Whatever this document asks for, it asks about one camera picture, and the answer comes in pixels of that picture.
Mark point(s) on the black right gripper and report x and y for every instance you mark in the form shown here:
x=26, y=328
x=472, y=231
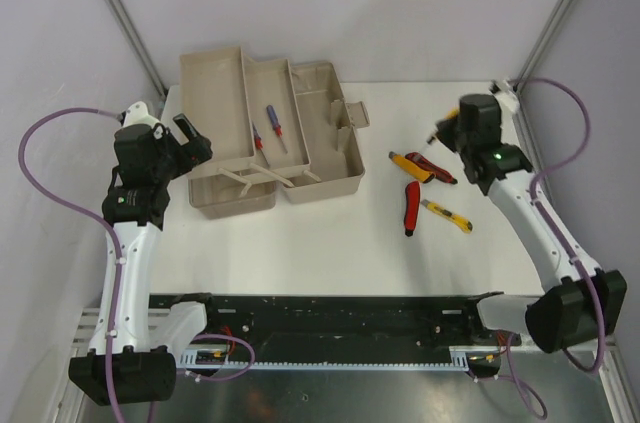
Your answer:
x=443, y=132

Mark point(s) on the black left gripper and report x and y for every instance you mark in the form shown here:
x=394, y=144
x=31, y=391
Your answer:
x=194, y=152

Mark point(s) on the yellow handle screwdriver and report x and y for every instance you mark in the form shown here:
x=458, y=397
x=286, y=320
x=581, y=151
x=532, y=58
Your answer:
x=447, y=120

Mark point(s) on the large blue red screwdriver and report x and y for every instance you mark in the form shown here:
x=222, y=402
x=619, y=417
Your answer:
x=258, y=141

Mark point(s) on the beige plastic tool box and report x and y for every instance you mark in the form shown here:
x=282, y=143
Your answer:
x=224, y=92

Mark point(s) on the small blue red screwdriver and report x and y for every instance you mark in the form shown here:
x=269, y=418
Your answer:
x=276, y=126

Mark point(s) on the red folding knife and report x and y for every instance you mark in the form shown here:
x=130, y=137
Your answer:
x=412, y=204

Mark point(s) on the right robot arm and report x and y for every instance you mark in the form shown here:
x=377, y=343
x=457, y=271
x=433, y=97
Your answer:
x=580, y=301

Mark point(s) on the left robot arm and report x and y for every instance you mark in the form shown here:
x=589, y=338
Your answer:
x=127, y=362

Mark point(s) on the red black utility knife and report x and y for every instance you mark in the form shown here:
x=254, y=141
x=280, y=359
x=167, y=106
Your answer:
x=440, y=173

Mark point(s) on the yellow utility knife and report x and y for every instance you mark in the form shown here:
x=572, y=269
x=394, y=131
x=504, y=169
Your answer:
x=412, y=169

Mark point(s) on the yellow black box cutter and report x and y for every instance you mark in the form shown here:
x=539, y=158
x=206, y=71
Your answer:
x=459, y=221

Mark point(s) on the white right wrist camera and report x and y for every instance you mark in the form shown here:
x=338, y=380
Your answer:
x=505, y=95

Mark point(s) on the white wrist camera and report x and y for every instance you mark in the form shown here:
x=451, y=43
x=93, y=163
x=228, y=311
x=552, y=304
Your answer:
x=505, y=95
x=138, y=113

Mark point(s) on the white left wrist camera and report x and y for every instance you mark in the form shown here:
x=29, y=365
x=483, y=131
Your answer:
x=138, y=113

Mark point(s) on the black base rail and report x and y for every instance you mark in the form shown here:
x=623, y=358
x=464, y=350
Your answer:
x=316, y=329

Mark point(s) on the white cable duct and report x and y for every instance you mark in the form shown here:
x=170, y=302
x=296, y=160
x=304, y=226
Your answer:
x=456, y=361

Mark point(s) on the right aluminium frame post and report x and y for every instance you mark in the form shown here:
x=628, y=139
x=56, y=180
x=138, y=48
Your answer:
x=550, y=31

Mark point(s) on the aluminium frame post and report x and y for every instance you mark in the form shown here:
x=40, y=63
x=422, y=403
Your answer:
x=550, y=31
x=138, y=47

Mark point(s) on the left aluminium frame post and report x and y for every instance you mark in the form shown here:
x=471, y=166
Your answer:
x=138, y=47

